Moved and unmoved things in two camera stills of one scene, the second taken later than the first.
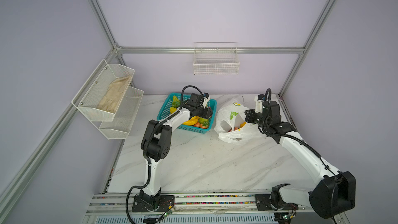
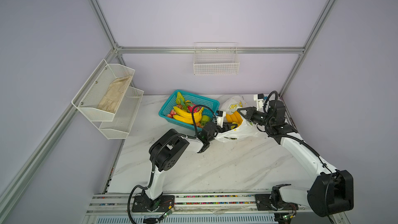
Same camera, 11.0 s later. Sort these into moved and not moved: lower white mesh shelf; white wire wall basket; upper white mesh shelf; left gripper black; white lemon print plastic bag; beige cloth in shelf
Moved: white lemon print plastic bag; left gripper black
Not moved: lower white mesh shelf; white wire wall basket; upper white mesh shelf; beige cloth in shelf
